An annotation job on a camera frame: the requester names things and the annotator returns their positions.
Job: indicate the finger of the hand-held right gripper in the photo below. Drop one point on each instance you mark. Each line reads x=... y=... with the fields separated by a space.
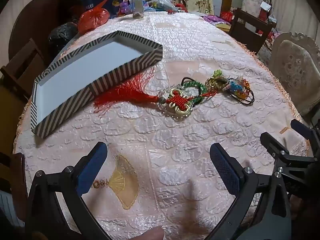
x=271 y=142
x=302 y=130

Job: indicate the pile of colourful plastic bags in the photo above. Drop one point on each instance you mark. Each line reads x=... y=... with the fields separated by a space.
x=160 y=5

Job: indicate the dark wooden chair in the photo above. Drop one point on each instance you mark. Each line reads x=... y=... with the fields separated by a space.
x=250 y=30

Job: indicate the white ornate chair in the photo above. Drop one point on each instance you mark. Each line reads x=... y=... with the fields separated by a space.
x=295 y=65

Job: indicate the black plastic bag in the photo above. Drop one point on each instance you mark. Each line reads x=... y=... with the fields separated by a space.
x=61 y=36

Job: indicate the glass jar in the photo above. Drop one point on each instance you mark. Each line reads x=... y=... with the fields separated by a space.
x=137 y=5

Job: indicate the small red bag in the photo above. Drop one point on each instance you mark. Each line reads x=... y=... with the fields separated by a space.
x=227 y=16

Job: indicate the red tassel knot ornament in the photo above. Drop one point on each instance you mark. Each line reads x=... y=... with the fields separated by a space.
x=120 y=95

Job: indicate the brown wooden chair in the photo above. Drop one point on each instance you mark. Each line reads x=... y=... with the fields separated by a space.
x=15 y=180
x=22 y=67

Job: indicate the striped cardboard box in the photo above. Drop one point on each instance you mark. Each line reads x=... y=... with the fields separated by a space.
x=87 y=65

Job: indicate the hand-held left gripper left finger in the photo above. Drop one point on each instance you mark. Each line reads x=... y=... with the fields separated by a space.
x=91 y=170

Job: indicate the blue printed bag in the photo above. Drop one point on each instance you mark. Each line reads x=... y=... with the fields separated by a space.
x=112 y=2

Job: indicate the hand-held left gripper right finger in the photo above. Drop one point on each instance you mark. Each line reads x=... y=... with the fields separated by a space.
x=225 y=170

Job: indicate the gold ornament with green beads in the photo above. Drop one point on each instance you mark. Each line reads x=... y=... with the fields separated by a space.
x=215 y=82

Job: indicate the red plastic bag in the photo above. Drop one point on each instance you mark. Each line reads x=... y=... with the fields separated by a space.
x=93 y=17

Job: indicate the person's left hand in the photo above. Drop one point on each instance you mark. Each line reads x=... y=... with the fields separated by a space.
x=152 y=233

